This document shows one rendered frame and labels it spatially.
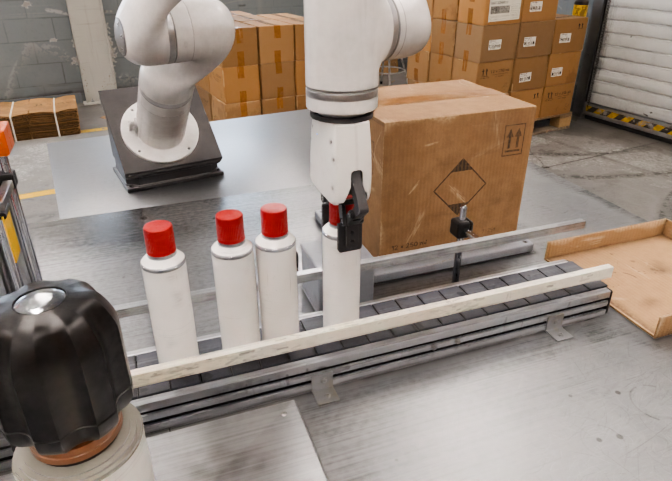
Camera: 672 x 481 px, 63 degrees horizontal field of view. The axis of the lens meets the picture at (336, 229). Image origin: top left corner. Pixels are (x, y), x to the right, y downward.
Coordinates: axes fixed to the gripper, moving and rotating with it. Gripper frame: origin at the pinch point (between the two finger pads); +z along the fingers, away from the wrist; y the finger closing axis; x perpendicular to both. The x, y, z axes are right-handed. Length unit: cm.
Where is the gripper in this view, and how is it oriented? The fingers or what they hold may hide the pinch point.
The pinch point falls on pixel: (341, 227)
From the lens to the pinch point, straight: 72.2
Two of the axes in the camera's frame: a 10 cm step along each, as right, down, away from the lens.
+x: 9.4, -1.6, 3.1
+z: 0.0, 8.9, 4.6
